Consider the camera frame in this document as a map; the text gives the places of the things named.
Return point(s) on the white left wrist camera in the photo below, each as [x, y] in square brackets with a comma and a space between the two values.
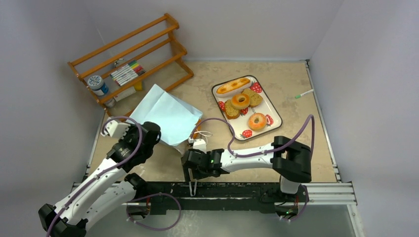
[114, 128]

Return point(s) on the round brown bread slice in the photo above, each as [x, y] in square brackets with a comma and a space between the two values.
[255, 98]

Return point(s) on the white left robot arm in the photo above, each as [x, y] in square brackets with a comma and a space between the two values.
[68, 217]

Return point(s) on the orange fake pastry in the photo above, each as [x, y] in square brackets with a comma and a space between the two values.
[195, 135]

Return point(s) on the small white box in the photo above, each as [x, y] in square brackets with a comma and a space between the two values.
[124, 94]

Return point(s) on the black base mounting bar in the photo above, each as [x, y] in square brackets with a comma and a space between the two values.
[266, 198]

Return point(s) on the long fake bread loaf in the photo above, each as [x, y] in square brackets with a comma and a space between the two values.
[233, 87]

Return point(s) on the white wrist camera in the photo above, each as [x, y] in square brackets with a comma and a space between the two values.
[198, 144]
[114, 128]

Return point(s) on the orange fake donut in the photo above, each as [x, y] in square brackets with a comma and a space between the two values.
[240, 101]
[257, 122]

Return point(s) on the small clear bottle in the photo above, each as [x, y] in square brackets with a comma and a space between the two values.
[110, 103]

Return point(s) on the orange wooden shelf rack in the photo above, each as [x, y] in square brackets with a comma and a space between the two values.
[136, 52]

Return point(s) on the white strawberry tray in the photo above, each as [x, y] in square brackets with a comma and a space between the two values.
[241, 130]

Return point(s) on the pack of coloured markers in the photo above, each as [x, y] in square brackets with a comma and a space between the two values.
[127, 72]

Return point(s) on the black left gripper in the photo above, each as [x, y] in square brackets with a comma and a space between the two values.
[133, 127]

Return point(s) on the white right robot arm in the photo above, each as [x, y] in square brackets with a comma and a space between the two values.
[289, 158]

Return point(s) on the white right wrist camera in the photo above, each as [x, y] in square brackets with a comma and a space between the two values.
[198, 144]

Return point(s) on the yellow sponge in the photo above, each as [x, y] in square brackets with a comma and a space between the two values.
[138, 86]

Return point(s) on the aluminium rail frame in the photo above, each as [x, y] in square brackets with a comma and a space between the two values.
[318, 194]

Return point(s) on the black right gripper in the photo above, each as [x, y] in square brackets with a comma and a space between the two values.
[188, 164]

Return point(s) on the green capped marker pen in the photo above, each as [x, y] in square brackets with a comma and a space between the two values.
[304, 93]

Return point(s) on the light blue paper bag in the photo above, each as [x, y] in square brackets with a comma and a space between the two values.
[175, 117]

